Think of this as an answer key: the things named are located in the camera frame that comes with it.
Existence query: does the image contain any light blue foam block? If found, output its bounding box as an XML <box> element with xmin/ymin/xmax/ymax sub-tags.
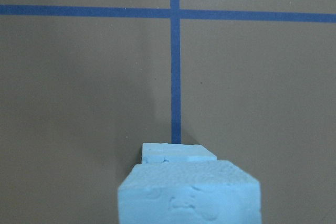
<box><xmin>118</xmin><ymin>161</ymin><xmax>262</xmax><ymax>223</ymax></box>
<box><xmin>141</xmin><ymin>143</ymin><xmax>217</xmax><ymax>164</ymax></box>

